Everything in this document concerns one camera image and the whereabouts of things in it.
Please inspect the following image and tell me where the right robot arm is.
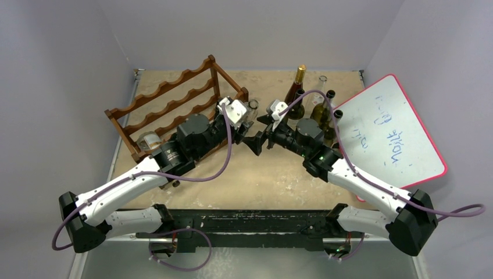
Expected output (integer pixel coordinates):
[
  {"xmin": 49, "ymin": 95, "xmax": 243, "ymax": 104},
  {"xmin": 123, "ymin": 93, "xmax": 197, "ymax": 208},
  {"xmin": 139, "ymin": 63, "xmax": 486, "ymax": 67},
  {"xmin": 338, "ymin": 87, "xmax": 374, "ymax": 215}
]
[{"xmin": 243, "ymin": 115, "xmax": 438, "ymax": 256}]

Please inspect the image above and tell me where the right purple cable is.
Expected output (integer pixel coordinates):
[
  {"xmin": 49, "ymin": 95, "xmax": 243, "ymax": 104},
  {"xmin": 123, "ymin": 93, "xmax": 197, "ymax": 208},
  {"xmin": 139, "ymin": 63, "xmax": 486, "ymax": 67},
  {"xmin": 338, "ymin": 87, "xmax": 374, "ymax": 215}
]
[{"xmin": 278, "ymin": 90, "xmax": 486, "ymax": 223}]

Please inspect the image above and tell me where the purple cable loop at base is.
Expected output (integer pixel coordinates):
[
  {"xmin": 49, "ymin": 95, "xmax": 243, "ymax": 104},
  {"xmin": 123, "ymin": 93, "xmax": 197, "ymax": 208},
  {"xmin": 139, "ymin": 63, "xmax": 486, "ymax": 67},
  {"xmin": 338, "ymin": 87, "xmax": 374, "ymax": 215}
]
[{"xmin": 148, "ymin": 227, "xmax": 213, "ymax": 271}]

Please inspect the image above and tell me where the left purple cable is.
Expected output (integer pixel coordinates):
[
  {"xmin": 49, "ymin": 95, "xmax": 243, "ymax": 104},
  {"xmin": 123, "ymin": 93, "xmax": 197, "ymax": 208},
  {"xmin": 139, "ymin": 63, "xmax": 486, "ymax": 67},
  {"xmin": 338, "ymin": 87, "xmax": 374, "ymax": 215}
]
[{"xmin": 52, "ymin": 103, "xmax": 233, "ymax": 251}]

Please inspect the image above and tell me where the short clear glass in rack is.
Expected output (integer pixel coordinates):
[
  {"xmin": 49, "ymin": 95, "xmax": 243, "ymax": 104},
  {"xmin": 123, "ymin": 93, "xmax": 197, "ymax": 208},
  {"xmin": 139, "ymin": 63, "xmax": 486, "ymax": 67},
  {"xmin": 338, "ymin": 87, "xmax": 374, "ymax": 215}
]
[{"xmin": 137, "ymin": 131, "xmax": 163, "ymax": 152}]

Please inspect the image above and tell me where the dark green bottle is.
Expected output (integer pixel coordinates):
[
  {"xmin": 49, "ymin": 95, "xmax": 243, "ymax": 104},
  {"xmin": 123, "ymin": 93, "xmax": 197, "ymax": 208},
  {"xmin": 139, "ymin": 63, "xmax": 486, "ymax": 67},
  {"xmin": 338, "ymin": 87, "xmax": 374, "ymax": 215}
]
[{"xmin": 310, "ymin": 101, "xmax": 331, "ymax": 131}]

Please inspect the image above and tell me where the pink-framed whiteboard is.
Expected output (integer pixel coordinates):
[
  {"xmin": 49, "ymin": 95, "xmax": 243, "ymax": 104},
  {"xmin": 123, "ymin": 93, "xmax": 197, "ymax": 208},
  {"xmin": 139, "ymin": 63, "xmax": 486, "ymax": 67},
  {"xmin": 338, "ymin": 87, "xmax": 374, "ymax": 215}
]
[{"xmin": 338, "ymin": 74, "xmax": 448, "ymax": 189}]

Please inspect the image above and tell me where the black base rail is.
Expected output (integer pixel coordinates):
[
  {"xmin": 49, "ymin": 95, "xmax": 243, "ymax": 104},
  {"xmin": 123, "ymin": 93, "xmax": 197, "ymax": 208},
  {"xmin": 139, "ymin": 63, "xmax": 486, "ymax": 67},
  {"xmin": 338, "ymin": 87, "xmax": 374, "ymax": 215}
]
[{"xmin": 108, "ymin": 208, "xmax": 390, "ymax": 253}]

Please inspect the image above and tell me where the clear glass wine bottle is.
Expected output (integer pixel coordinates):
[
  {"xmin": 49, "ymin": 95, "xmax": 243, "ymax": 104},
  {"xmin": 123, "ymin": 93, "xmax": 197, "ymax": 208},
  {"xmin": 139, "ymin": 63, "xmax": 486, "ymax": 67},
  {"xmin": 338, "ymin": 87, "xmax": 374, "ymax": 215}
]
[{"xmin": 305, "ymin": 75, "xmax": 328, "ymax": 113}]

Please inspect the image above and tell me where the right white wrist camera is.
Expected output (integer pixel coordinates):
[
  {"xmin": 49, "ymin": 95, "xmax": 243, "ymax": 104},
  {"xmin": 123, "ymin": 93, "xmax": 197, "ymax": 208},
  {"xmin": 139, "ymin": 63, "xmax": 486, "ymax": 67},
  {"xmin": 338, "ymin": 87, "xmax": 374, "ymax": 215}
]
[{"xmin": 266, "ymin": 99, "xmax": 288, "ymax": 131}]

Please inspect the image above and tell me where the wooden wine rack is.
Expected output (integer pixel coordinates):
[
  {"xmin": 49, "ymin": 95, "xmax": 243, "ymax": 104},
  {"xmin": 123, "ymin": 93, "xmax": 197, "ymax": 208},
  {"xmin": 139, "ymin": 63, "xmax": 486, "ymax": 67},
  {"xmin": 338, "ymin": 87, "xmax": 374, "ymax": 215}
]
[{"xmin": 105, "ymin": 55, "xmax": 249, "ymax": 163}]

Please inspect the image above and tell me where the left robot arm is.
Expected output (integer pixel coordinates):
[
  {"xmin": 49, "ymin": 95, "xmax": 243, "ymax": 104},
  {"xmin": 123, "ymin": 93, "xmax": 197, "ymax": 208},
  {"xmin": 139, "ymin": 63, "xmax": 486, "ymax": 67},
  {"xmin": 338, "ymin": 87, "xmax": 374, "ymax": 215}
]
[{"xmin": 51, "ymin": 113, "xmax": 253, "ymax": 253}]

